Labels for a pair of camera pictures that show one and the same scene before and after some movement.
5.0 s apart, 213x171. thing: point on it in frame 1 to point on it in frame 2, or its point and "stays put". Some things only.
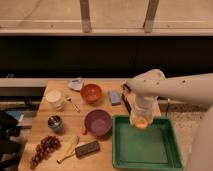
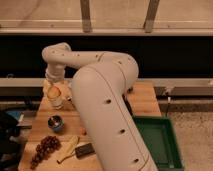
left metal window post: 85,16 stays put
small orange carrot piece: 82,130 stays put
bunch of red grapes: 47,145 stays put
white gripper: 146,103 to 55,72
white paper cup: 54,100 stays put
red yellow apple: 141,123 to 53,92
